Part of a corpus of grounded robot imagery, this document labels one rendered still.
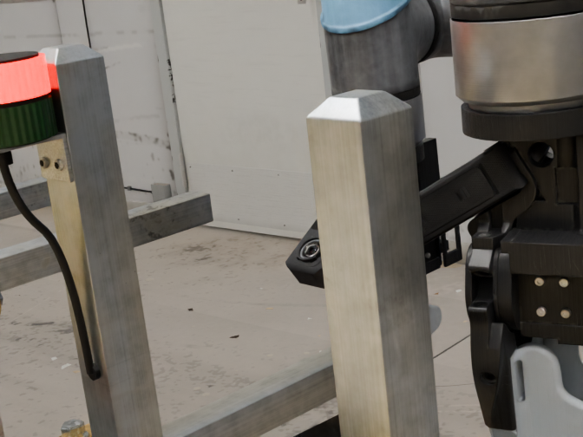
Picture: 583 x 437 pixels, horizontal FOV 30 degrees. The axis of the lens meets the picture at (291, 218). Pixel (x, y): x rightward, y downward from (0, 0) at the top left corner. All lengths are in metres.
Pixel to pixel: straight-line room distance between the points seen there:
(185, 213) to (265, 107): 3.21
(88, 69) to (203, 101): 3.87
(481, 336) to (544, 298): 0.04
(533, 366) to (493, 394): 0.03
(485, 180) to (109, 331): 0.29
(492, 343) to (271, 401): 0.36
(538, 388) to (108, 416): 0.30
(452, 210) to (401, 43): 0.37
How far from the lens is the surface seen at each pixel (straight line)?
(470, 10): 0.52
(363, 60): 0.89
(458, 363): 3.07
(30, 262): 1.01
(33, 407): 3.17
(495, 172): 0.54
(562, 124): 0.52
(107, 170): 0.69
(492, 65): 0.51
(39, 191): 1.30
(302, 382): 0.89
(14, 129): 0.65
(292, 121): 4.22
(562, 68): 0.51
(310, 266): 0.89
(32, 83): 0.65
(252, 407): 0.86
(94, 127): 0.69
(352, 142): 0.48
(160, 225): 1.09
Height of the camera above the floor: 1.22
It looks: 15 degrees down
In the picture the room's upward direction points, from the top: 7 degrees counter-clockwise
